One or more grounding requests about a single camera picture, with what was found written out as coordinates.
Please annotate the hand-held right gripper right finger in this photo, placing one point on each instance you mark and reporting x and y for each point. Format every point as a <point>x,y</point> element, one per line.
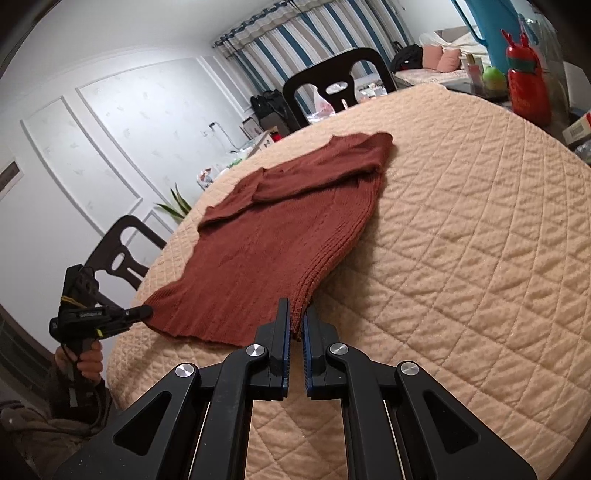
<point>308,341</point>

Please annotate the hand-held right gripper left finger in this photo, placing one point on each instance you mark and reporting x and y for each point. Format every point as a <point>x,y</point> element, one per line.
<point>286,332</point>

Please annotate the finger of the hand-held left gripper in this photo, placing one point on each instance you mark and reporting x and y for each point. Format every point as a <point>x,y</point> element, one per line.
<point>136,319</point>
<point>138,310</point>

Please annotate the rust red knit sweater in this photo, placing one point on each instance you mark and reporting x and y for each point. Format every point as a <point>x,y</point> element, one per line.
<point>258,240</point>

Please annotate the person's left forearm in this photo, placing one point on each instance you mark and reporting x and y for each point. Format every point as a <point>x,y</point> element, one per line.
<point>92,401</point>

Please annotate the person's left hand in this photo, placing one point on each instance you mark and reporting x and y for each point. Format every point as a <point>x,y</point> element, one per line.
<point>90,362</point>

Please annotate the dark wooden chair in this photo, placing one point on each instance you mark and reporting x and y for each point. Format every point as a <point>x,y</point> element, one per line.
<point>295,92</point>
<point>108,249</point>

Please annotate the green potted plant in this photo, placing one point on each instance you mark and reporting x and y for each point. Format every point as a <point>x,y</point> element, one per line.
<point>175,205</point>

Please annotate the colourful snack bag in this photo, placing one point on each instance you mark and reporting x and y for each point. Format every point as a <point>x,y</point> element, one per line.
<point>207,177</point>

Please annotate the peach quilted blanket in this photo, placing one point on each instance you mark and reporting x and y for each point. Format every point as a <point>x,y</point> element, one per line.
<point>461,277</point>

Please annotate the cardboard box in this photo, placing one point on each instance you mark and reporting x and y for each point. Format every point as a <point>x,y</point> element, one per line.
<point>258,129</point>

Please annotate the black backpack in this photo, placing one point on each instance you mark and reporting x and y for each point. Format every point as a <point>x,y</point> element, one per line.
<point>277,110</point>
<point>258,106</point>

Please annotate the white plastic bag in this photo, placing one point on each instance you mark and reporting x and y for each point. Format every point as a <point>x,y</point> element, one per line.
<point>321,106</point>

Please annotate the striped curtain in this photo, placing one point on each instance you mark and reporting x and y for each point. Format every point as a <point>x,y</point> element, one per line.
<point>286,46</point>

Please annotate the black bag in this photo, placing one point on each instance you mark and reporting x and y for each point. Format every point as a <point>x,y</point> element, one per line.
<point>406,57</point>

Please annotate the pink pillow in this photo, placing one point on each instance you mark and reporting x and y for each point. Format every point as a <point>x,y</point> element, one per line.
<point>450,60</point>
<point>432,57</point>

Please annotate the small white carton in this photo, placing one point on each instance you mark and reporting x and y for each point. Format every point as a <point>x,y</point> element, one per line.
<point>473,71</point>

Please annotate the green apple toy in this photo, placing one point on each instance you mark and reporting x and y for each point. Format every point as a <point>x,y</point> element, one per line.
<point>494,79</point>

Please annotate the red crab bottle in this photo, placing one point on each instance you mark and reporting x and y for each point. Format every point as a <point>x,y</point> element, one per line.
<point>526,97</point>

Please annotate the white bed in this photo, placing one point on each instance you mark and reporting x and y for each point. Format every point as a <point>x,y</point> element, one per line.
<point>461,39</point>

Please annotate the white and red box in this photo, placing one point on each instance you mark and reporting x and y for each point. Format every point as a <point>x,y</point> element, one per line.
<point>577,129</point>

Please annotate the blue thermos jug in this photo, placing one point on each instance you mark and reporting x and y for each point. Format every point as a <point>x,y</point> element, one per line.
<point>489,27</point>

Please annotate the white wall socket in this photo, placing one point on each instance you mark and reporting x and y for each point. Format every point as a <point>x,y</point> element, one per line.
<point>210,131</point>

